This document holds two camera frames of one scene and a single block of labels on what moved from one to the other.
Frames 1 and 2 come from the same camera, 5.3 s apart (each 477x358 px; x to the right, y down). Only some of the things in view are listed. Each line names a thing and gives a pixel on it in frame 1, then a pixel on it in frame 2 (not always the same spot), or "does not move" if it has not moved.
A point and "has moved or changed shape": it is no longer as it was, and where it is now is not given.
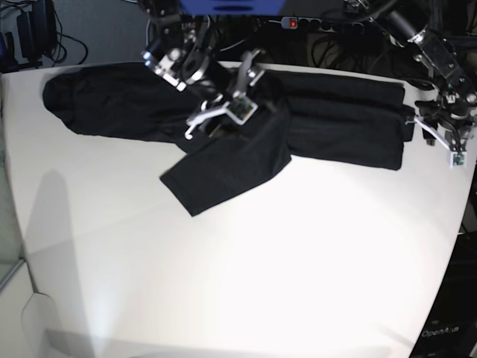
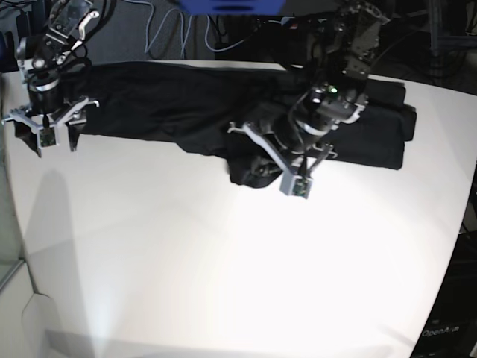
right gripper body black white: (449, 121) → (296, 140)
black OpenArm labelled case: (450, 330) does not move
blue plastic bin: (232, 7) does not move
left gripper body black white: (241, 105) → (47, 109)
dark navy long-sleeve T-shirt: (341, 118) has moved or changed shape
